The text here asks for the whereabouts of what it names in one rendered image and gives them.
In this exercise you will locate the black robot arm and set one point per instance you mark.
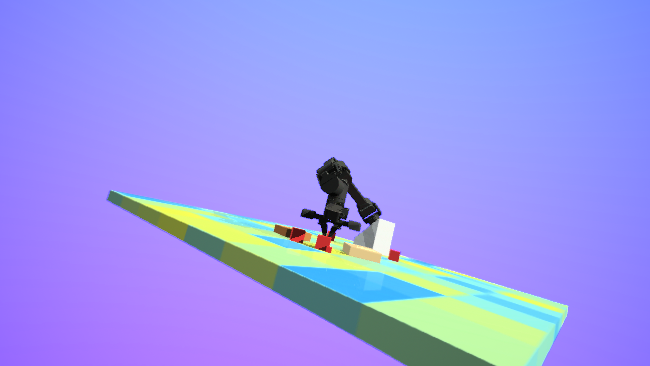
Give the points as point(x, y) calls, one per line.
point(335, 179)

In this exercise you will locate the orange block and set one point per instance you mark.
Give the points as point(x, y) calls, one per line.
point(286, 231)

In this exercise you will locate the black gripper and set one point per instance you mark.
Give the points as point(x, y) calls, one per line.
point(310, 214)

